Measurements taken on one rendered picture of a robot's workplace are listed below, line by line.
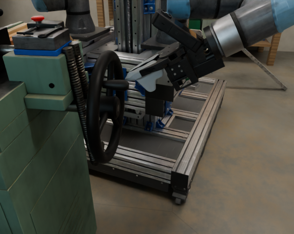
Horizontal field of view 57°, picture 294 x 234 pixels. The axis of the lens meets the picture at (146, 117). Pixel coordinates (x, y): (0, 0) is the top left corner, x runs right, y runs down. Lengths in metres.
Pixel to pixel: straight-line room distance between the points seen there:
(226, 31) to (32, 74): 0.43
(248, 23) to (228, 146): 1.50
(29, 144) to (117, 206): 0.89
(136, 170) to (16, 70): 0.96
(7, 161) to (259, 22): 0.58
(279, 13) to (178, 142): 1.16
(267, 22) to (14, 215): 0.67
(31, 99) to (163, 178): 0.93
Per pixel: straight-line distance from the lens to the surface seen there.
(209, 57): 0.58
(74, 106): 0.72
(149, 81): 0.60
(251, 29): 0.55
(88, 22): 1.44
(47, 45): 0.64
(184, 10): 0.62
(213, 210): 1.54
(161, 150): 1.53
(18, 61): 0.67
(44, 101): 0.66
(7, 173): 0.66
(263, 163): 1.92
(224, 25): 0.56
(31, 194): 0.77
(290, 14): 0.57
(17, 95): 0.67
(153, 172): 1.43
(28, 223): 0.79
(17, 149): 0.68
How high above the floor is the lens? 1.15
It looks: 31 degrees down
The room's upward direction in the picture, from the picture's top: straight up
